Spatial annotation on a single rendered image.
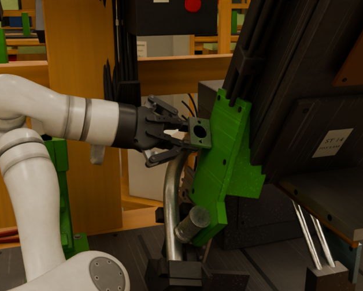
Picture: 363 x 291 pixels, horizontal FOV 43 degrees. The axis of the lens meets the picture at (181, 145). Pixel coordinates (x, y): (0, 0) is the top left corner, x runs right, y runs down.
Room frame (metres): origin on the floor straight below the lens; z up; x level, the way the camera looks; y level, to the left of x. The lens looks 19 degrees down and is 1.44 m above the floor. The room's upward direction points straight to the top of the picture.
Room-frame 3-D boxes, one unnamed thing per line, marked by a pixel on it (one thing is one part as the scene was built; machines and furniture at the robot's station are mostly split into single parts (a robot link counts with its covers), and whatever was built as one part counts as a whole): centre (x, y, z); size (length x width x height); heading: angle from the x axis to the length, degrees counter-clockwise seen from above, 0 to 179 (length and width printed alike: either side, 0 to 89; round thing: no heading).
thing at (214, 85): (1.00, -0.20, 1.07); 0.30 x 0.18 x 0.34; 108
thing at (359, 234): (0.76, -0.25, 1.11); 0.39 x 0.16 x 0.03; 18
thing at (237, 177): (0.75, -0.09, 1.17); 0.13 x 0.12 x 0.20; 108
